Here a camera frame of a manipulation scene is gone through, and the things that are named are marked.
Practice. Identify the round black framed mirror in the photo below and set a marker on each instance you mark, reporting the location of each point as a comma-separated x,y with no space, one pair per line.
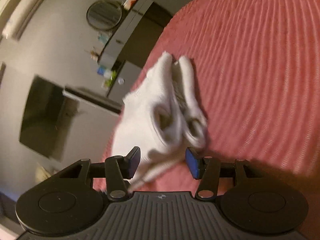
104,15

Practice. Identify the grey drawer cabinet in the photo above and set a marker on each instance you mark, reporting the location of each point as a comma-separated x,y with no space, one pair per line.
123,82

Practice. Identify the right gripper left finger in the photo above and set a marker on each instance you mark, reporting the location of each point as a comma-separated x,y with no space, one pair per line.
117,170

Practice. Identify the blue white tissue box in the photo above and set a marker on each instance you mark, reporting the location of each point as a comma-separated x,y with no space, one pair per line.
102,71

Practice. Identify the red ribbed bed blanket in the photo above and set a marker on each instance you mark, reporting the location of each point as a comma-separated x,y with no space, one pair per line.
257,71

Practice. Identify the grey vanity desk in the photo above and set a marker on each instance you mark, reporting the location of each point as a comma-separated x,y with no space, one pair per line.
137,35

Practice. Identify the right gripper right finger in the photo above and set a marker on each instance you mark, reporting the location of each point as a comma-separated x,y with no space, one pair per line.
208,170

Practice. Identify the white air conditioner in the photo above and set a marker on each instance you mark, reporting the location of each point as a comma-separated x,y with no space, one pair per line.
15,15

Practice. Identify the white knit sweater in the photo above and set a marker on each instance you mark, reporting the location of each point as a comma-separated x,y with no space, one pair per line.
162,117

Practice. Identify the green tray on cabinet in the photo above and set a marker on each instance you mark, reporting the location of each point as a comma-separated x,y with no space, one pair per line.
107,83

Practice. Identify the black wall television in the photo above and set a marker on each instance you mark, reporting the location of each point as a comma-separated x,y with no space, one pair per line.
47,119

